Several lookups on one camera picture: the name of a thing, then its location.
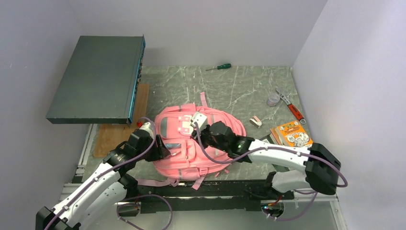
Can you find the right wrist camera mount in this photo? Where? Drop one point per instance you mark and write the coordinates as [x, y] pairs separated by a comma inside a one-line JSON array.
[[199, 120]]

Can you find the wooden board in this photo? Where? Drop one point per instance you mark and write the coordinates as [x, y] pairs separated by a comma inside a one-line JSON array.
[[110, 135]]

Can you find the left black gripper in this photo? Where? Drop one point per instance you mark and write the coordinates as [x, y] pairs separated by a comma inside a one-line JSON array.
[[160, 152]]

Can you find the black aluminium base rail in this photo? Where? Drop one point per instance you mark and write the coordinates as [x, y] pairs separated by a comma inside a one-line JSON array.
[[249, 195]]

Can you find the orange comic book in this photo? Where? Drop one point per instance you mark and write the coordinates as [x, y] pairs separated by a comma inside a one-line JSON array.
[[292, 134]]

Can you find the red adjustable wrench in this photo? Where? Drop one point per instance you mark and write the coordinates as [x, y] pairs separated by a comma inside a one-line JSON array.
[[291, 107]]

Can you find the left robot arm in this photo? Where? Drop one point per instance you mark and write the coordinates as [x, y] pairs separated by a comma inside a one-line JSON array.
[[109, 184]]

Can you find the dark grey flat box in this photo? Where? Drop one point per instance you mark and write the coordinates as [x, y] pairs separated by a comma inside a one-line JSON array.
[[100, 82]]

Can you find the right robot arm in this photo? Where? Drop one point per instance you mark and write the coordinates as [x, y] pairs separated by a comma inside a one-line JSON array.
[[313, 167]]

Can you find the clear tape roll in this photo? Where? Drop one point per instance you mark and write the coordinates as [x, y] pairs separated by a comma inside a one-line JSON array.
[[273, 99]]

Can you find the pink white stapler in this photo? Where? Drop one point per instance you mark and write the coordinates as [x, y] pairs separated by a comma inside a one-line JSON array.
[[255, 121]]

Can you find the green handled screwdriver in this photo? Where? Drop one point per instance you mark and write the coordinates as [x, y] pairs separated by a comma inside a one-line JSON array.
[[223, 66]]

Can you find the dark green book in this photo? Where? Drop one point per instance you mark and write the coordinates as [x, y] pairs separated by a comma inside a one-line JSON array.
[[271, 140]]

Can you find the pink student backpack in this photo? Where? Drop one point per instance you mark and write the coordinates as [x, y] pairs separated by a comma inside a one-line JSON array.
[[186, 160]]

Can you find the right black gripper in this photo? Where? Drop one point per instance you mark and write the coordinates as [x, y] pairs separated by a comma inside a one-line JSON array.
[[202, 133]]

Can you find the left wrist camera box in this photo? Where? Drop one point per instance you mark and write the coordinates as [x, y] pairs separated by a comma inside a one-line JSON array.
[[147, 125]]

